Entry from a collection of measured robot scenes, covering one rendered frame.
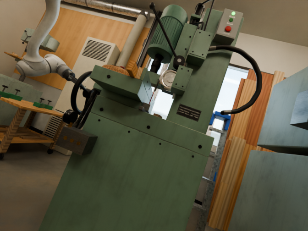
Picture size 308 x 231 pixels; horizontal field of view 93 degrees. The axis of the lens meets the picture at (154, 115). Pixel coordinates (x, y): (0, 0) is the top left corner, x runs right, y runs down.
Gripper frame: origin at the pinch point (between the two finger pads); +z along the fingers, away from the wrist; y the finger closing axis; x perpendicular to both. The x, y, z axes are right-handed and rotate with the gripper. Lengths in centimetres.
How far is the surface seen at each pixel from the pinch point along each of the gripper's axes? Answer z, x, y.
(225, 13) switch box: 46, -82, -29
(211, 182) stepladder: 123, -8, 42
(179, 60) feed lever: 44, -46, -28
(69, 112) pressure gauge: 26.0, 7.3, -39.9
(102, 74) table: 28, -14, -45
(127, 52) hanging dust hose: -66, -77, 115
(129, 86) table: 40, -17, -45
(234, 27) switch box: 55, -78, -29
